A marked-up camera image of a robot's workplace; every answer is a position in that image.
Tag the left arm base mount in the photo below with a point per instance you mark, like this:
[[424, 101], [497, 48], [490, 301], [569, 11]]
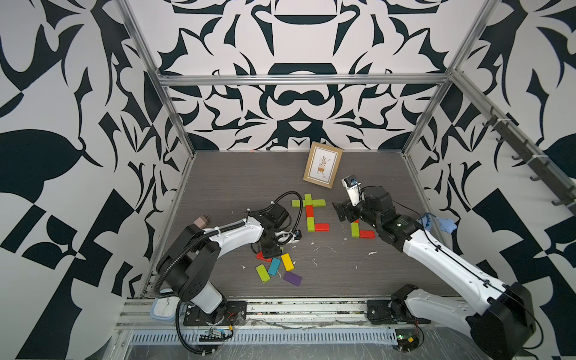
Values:
[[229, 313]]

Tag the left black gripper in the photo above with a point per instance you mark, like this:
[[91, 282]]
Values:
[[271, 251]]

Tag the left circuit board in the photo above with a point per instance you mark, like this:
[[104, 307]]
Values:
[[216, 335]]

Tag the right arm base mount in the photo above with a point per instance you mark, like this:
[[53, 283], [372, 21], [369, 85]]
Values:
[[391, 312]]

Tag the wooden picture frame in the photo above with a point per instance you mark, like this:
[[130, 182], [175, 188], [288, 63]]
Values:
[[322, 164]]

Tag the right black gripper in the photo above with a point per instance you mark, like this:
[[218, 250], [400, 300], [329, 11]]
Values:
[[348, 208]]

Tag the purple block lower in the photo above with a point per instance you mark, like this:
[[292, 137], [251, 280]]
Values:
[[293, 278]]

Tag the pink wall charger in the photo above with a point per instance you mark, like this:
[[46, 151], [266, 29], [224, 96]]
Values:
[[202, 222]]

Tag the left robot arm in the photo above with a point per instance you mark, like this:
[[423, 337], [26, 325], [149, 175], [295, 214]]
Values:
[[185, 268]]

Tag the lime block top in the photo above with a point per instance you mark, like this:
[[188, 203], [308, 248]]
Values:
[[297, 203]]

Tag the red block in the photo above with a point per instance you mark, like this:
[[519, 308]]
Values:
[[309, 211], [260, 256], [322, 227], [367, 234]]

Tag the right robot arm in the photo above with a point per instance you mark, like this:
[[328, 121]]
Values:
[[497, 316]]

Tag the circuit board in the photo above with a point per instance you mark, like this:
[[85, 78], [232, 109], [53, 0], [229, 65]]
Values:
[[216, 335], [407, 343]]

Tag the yellow block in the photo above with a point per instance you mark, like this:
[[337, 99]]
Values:
[[287, 262]]

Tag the lime block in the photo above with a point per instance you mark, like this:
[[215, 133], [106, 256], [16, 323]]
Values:
[[263, 274], [297, 203], [311, 227], [355, 230], [318, 203], [308, 200]]

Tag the blue cloth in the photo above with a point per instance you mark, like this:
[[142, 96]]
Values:
[[445, 225]]

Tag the black wall hook rail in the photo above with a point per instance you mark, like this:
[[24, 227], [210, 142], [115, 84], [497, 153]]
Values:
[[526, 152]]

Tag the right circuit board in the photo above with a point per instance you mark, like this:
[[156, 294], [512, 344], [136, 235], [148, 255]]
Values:
[[407, 343]]

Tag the white cable duct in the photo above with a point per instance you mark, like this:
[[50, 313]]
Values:
[[279, 336]]

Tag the teal block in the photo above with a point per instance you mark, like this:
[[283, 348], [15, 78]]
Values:
[[274, 266]]

